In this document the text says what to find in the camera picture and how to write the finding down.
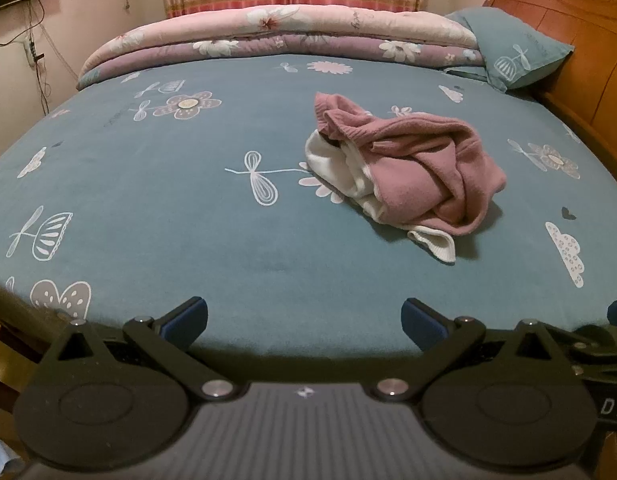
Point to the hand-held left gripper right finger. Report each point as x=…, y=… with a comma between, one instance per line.
x=423, y=322

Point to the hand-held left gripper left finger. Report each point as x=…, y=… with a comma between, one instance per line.
x=186, y=317

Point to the pink and white sweater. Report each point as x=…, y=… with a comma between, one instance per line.
x=418, y=170

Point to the wooden bed headboard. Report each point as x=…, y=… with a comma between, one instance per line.
x=588, y=60

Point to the blue pillow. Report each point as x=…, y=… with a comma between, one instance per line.
x=508, y=40

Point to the folded floral quilt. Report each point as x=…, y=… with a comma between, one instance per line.
x=288, y=30

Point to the wall power socket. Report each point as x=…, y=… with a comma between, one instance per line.
x=32, y=51

